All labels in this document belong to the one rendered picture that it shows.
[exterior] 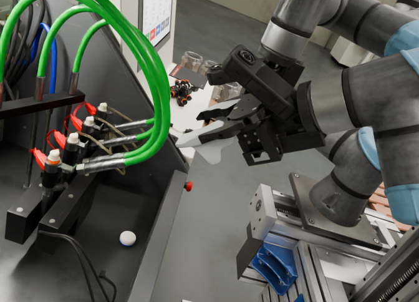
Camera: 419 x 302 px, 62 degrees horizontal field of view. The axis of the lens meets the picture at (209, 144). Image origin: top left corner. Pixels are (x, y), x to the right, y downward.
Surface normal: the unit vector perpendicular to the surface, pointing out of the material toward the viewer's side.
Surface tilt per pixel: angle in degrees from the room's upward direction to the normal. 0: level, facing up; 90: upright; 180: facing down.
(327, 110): 92
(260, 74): 20
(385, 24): 74
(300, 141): 103
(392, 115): 93
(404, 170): 92
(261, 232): 90
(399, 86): 81
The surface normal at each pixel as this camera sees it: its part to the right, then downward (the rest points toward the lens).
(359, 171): -0.56, 0.25
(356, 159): -0.75, 0.04
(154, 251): 0.35, -0.79
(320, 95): -0.58, -0.18
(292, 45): 0.07, 0.54
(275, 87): 0.51, -0.54
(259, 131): -0.38, 0.57
